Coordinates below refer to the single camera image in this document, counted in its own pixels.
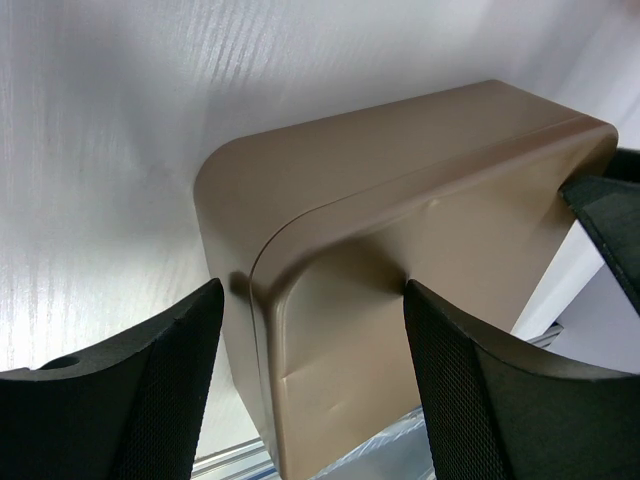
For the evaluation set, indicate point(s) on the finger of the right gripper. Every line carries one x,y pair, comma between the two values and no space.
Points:
607,207

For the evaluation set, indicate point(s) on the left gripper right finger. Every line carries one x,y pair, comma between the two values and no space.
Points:
497,407

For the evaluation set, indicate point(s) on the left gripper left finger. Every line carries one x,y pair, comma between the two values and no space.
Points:
128,407

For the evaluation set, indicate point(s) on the gold tin lid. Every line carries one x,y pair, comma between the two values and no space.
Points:
480,229

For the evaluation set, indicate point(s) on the gold tin box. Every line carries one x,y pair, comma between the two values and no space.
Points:
252,187

